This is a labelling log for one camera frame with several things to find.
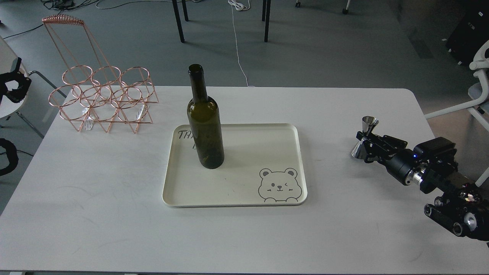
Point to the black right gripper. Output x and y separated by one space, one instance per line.
402 164

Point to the silver steel jigger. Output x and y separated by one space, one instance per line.
359 151

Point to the dark green wine bottle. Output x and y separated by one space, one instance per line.
204 120

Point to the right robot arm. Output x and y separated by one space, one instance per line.
462 208

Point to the white chair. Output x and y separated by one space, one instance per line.
466 126

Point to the cream bear serving tray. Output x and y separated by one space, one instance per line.
263 166

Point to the black equipment case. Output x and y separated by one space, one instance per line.
470 34

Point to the black table legs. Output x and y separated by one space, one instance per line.
182 14

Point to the copper wire wine rack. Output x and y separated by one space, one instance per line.
100 94

